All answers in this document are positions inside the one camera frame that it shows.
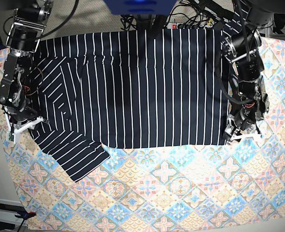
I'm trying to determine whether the blue orange clamp lower left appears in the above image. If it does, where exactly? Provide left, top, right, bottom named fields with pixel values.
left=15, top=211, right=36, bottom=220

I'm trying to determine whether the black mount post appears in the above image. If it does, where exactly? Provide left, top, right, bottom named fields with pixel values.
left=147, top=14, right=168, bottom=30

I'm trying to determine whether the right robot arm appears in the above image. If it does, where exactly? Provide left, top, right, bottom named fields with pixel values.
left=0, top=0, right=53, bottom=143

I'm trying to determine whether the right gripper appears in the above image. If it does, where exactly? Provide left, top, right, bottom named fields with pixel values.
left=2, top=106, right=49, bottom=142

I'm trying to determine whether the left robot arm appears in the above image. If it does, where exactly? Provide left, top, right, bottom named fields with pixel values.
left=221, top=0, right=273, bottom=144

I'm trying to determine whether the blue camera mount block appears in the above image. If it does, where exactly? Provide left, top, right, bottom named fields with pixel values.
left=104, top=0, right=177, bottom=15

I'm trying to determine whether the patterned tile tablecloth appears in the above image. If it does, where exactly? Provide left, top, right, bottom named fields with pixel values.
left=0, top=38, right=285, bottom=232

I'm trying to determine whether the white power strip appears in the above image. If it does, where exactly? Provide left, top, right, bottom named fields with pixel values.
left=166, top=22, right=214, bottom=29

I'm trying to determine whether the navy white striped T-shirt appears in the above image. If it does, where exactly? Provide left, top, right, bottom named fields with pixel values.
left=28, top=7, right=257, bottom=183

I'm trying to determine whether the white box lower left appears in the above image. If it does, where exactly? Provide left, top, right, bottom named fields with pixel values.
left=0, top=199, right=25, bottom=225

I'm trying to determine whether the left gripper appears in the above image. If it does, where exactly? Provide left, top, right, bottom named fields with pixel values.
left=223, top=107, right=265, bottom=145

